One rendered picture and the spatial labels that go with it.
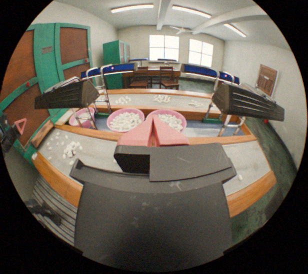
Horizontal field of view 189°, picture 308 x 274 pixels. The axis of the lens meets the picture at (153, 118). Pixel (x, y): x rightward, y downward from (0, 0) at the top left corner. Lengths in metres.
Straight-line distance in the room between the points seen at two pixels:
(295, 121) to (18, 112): 5.29
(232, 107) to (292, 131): 4.14
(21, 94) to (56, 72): 0.43
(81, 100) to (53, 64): 0.89
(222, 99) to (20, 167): 2.11
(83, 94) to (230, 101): 0.37
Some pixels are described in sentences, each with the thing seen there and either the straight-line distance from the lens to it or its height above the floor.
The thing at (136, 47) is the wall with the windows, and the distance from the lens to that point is 5.34.
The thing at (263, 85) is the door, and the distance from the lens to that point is 4.68.
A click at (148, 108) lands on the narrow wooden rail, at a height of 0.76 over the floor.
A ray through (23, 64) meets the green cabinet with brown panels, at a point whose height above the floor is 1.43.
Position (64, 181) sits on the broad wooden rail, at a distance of 0.58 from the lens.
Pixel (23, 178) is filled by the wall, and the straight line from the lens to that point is 1.99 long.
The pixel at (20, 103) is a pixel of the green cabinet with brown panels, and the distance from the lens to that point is 0.99.
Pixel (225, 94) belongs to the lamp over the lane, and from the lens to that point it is 0.25.
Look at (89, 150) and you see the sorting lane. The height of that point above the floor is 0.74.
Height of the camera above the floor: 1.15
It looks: 37 degrees down
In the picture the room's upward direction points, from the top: straight up
